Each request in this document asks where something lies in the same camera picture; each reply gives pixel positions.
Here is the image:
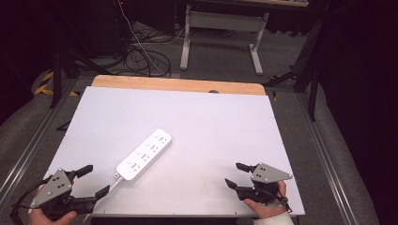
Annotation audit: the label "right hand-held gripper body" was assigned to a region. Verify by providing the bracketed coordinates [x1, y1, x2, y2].
[236, 162, 294, 206]

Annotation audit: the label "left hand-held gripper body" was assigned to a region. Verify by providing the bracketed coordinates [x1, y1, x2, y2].
[29, 168, 98, 220]

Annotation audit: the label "person's right hand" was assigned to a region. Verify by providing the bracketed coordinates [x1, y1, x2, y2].
[243, 180, 288, 219]

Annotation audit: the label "person's left hand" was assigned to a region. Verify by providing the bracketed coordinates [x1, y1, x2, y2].
[29, 207, 78, 225]

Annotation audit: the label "white board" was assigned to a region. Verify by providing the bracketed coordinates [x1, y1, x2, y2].
[43, 86, 306, 218]

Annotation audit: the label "white power strip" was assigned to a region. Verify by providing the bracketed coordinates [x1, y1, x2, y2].
[115, 128, 173, 185]

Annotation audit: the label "yellow black floor tape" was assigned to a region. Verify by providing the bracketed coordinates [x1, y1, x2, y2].
[33, 70, 81, 98]

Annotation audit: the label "black metal stand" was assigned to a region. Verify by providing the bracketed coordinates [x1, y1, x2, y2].
[46, 0, 111, 109]
[262, 17, 325, 122]

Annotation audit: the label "dark curtain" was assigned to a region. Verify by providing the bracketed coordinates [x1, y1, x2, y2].
[315, 0, 398, 225]

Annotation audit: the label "white power strip cable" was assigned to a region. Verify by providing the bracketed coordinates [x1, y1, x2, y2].
[82, 174, 124, 225]

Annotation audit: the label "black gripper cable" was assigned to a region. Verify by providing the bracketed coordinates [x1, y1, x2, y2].
[9, 178, 54, 225]

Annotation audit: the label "aluminium floor rail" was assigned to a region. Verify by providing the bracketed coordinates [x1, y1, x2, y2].
[296, 93, 361, 225]
[0, 78, 78, 202]

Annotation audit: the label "black floor cables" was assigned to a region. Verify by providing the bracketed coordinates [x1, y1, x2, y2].
[107, 29, 173, 78]

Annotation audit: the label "thin white floor cable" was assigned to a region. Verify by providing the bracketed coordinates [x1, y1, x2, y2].
[117, 0, 186, 77]

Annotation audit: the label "white metal desk frame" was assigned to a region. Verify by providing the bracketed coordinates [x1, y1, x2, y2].
[179, 4, 270, 76]

